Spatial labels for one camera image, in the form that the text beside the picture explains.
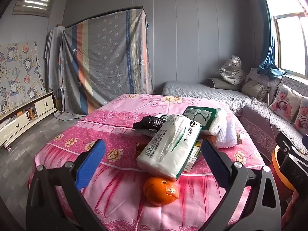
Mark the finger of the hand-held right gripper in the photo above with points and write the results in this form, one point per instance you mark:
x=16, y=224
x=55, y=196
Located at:
x=285, y=142

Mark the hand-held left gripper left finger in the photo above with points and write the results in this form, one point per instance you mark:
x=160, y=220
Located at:
x=90, y=163

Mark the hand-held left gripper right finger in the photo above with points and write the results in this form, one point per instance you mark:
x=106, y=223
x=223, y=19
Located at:
x=211, y=158

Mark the yellow rimmed bin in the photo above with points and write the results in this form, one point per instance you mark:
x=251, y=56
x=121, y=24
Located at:
x=276, y=158

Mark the white green medicine box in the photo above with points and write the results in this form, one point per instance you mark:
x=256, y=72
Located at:
x=193, y=155

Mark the white towel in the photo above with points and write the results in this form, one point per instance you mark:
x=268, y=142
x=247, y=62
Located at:
x=225, y=132

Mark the baby print pillow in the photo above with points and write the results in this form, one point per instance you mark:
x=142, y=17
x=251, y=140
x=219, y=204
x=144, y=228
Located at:
x=285, y=102
x=302, y=118

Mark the grey quilted sofa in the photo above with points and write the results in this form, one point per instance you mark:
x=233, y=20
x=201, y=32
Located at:
x=255, y=120

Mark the pink floral bedsheet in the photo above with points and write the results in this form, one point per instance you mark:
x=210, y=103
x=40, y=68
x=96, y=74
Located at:
x=115, y=134

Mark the large white tissue pack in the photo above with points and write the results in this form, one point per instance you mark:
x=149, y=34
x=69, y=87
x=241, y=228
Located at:
x=168, y=149

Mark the beige cushion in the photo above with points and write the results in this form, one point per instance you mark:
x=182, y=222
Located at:
x=255, y=90

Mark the orange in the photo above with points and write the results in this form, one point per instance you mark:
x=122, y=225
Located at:
x=160, y=191

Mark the black plastic bag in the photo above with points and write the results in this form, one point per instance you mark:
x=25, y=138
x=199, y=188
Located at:
x=148, y=122

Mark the grey pillow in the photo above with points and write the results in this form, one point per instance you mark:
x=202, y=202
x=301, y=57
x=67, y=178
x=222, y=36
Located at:
x=222, y=84

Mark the white low cabinet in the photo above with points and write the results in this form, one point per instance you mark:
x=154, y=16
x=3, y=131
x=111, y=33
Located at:
x=14, y=125

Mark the tiger plush in plastic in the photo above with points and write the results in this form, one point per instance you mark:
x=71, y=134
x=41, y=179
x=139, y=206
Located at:
x=232, y=71

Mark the window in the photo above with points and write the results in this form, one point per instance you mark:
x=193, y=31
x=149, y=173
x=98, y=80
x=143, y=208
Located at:
x=291, y=43

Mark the blue curtain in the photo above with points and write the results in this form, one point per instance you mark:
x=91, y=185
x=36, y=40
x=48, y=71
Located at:
x=268, y=41

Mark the striped grey cloth cover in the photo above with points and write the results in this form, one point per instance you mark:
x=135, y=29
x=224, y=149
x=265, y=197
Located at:
x=108, y=60

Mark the cartoon print cloth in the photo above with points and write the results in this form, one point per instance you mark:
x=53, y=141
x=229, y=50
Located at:
x=19, y=77

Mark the white hanging garment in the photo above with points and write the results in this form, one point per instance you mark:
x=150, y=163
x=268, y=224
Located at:
x=51, y=57

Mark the window blind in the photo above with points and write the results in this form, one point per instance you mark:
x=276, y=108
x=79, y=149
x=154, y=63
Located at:
x=33, y=0

